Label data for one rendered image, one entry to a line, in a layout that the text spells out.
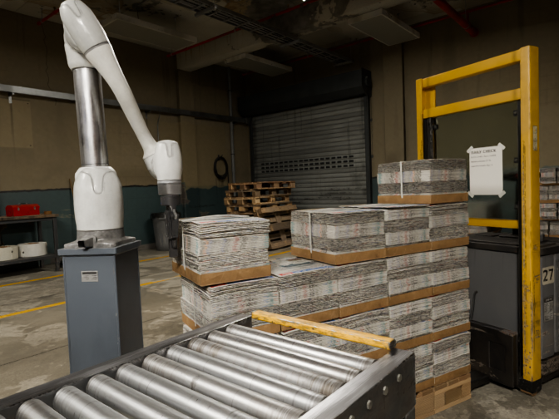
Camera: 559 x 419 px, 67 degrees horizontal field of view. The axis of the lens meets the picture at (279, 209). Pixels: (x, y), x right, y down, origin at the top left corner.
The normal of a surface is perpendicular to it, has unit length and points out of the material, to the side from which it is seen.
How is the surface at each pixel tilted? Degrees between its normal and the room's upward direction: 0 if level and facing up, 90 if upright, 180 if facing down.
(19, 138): 90
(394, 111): 90
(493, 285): 90
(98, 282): 90
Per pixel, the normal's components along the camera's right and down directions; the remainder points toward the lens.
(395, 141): -0.64, 0.07
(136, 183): 0.77, 0.00
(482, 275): -0.87, 0.06
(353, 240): 0.48, 0.03
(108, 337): -0.09, 0.06
